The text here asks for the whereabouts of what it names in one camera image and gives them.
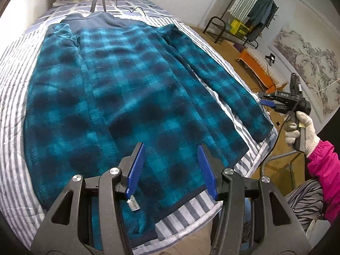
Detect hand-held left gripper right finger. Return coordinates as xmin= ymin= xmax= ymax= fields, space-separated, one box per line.
xmin=197 ymin=144 xmax=312 ymax=255

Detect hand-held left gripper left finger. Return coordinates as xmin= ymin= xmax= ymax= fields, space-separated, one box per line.
xmin=30 ymin=142 xmax=146 ymax=255

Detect teal plaid fleece jacket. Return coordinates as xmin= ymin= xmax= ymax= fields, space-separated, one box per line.
xmin=23 ymin=12 xmax=275 ymax=249

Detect person's right forearm pink sleeve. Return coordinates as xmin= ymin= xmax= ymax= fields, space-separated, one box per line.
xmin=305 ymin=139 xmax=340 ymax=225

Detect dark green hanging clothes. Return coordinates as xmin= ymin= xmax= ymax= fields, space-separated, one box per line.
xmin=248 ymin=0 xmax=274 ymax=27

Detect black clothes rack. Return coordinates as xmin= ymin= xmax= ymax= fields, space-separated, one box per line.
xmin=228 ymin=0 xmax=280 ymax=49

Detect person's right hand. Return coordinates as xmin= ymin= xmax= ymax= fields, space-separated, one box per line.
xmin=283 ymin=111 xmax=320 ymax=158

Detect orange bench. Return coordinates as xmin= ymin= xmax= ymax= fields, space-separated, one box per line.
xmin=237 ymin=48 xmax=288 ymax=93

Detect grey metal tube stand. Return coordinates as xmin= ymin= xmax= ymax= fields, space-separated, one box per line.
xmin=261 ymin=150 xmax=306 ymax=190

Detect yellow crate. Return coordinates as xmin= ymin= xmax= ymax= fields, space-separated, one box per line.
xmin=230 ymin=19 xmax=254 ymax=38

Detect white striped hanging cloth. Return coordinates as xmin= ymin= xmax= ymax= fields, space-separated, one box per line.
xmin=230 ymin=0 xmax=266 ymax=19

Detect person's leg zebra pants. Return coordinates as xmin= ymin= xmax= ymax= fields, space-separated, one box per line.
xmin=239 ymin=179 xmax=326 ymax=245

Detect blue white striped quilt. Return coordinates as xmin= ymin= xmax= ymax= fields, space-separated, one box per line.
xmin=0 ymin=12 xmax=279 ymax=253

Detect blue checked bed sheet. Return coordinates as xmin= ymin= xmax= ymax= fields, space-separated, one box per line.
xmin=24 ymin=0 xmax=176 ymax=32

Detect landscape wall painting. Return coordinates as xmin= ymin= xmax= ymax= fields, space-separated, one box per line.
xmin=269 ymin=23 xmax=340 ymax=124

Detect black metal tube frame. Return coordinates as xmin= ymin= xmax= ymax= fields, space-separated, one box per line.
xmin=204 ymin=16 xmax=227 ymax=43

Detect black ring light cable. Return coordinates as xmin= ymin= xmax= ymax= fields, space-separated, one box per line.
xmin=102 ymin=0 xmax=145 ymax=13

